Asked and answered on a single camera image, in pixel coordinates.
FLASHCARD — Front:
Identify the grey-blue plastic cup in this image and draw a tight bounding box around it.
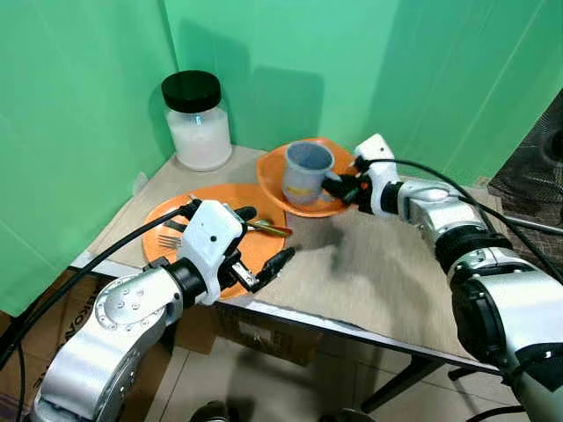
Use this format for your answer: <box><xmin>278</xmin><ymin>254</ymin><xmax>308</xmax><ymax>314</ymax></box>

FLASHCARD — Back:
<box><xmin>281</xmin><ymin>141</ymin><xmax>336</xmax><ymax>207</ymax></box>

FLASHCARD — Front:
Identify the flat orange plate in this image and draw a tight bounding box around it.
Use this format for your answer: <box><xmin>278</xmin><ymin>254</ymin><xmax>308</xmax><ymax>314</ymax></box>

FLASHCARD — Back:
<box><xmin>143</xmin><ymin>183</ymin><xmax>292</xmax><ymax>301</ymax></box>

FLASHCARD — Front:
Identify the golden metal spoon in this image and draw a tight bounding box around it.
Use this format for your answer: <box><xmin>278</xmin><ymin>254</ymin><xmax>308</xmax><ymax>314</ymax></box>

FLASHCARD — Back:
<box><xmin>245</xmin><ymin>219</ymin><xmax>293</xmax><ymax>237</ymax></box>

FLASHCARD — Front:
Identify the deep orange plate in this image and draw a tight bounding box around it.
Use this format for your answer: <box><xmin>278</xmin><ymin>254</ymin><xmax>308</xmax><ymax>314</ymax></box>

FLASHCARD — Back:
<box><xmin>256</xmin><ymin>138</ymin><xmax>358</xmax><ymax>218</ymax></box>

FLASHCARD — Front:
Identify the plain brown cardboard box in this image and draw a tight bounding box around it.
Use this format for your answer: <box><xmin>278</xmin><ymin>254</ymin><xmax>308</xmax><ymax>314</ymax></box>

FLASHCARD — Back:
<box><xmin>215</xmin><ymin>302</ymin><xmax>323</xmax><ymax>367</ymax></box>

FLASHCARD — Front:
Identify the silver metal fork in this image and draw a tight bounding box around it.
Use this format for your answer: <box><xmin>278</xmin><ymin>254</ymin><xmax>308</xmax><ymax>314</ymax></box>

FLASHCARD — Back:
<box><xmin>156</xmin><ymin>232</ymin><xmax>186</xmax><ymax>251</ymax></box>

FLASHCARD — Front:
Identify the glass jar with black lid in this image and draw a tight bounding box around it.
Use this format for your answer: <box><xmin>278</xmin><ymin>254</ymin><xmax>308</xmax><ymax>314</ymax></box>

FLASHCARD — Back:
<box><xmin>161</xmin><ymin>70</ymin><xmax>233</xmax><ymax>172</ymax></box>

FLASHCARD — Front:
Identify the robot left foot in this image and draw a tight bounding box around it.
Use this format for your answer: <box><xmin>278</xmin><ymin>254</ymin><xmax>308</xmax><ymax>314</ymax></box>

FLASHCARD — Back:
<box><xmin>189</xmin><ymin>400</ymin><xmax>231</xmax><ymax>422</ymax></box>

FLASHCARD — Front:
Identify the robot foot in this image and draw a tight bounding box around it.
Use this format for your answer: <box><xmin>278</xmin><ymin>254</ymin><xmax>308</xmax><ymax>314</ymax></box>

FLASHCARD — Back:
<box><xmin>189</xmin><ymin>400</ymin><xmax>231</xmax><ymax>422</ymax></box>
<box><xmin>318</xmin><ymin>407</ymin><xmax>363</xmax><ymax>422</ymax></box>

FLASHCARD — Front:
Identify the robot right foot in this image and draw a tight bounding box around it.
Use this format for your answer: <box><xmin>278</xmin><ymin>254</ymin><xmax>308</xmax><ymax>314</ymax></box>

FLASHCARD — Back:
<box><xmin>318</xmin><ymin>407</ymin><xmax>363</xmax><ymax>422</ymax></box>

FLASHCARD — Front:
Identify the black table leg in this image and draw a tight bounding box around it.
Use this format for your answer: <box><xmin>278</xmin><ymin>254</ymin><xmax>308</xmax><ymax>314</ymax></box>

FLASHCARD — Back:
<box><xmin>360</xmin><ymin>355</ymin><xmax>442</xmax><ymax>415</ymax></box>

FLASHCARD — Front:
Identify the patterned fabric chair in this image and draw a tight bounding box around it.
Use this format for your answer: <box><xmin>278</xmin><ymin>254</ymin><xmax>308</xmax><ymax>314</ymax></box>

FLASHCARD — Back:
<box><xmin>487</xmin><ymin>180</ymin><xmax>563</xmax><ymax>265</ymax></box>

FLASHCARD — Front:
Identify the printed brown cardboard box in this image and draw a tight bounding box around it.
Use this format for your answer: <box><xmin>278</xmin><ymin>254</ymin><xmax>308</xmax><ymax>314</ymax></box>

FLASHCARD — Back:
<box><xmin>0</xmin><ymin>271</ymin><xmax>91</xmax><ymax>414</ymax></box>

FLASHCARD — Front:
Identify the black standing fan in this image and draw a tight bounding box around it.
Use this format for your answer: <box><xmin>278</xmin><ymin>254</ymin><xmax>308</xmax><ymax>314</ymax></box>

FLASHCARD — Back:
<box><xmin>489</xmin><ymin>88</ymin><xmax>563</xmax><ymax>207</ymax></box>

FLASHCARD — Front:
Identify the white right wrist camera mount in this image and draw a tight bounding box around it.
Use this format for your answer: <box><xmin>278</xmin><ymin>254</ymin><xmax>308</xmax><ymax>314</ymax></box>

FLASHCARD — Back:
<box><xmin>355</xmin><ymin>134</ymin><xmax>402</xmax><ymax>217</ymax></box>

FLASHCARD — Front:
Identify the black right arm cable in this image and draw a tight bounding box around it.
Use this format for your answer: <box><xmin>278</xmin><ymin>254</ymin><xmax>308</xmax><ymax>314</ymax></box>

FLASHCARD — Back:
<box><xmin>373</xmin><ymin>157</ymin><xmax>563</xmax><ymax>284</ymax></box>

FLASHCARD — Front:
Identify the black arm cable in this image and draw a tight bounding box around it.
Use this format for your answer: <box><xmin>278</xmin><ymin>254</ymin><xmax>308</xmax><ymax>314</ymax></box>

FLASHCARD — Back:
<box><xmin>373</xmin><ymin>157</ymin><xmax>563</xmax><ymax>284</ymax></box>
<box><xmin>0</xmin><ymin>201</ymin><xmax>196</xmax><ymax>372</ymax></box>

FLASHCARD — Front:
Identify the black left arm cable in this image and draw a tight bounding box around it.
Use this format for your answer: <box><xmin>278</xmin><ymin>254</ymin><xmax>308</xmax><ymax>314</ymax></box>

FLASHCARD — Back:
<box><xmin>0</xmin><ymin>201</ymin><xmax>196</xmax><ymax>372</ymax></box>

